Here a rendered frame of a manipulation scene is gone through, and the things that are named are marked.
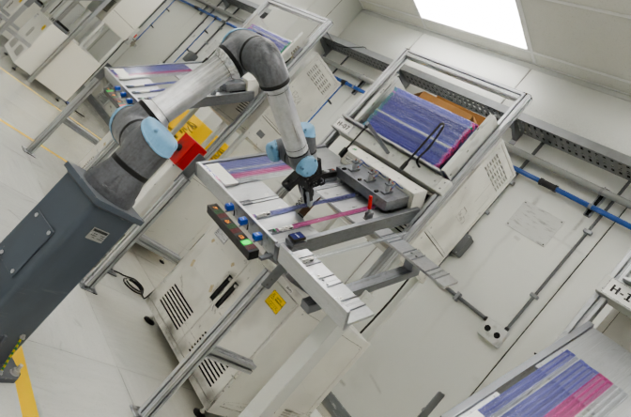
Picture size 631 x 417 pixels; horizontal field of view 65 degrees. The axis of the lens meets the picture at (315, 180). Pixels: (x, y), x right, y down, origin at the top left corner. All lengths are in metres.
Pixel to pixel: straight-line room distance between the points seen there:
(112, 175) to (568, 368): 1.35
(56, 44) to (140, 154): 4.78
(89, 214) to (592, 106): 3.50
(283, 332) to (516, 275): 1.92
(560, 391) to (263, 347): 1.04
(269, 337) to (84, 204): 0.96
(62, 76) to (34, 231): 4.83
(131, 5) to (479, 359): 4.96
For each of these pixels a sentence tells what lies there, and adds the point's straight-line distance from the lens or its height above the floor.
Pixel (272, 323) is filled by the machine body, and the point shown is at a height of 0.47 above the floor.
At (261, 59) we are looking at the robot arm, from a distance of 1.49.
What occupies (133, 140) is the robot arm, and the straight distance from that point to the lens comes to 1.41.
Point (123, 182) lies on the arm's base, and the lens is 1.40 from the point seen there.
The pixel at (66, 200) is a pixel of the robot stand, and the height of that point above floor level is 0.48.
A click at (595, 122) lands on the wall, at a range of 4.03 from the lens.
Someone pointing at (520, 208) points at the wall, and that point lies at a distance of 3.73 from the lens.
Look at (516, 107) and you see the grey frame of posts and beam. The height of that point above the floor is 1.82.
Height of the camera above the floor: 0.85
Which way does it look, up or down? 4 degrees up
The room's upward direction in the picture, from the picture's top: 42 degrees clockwise
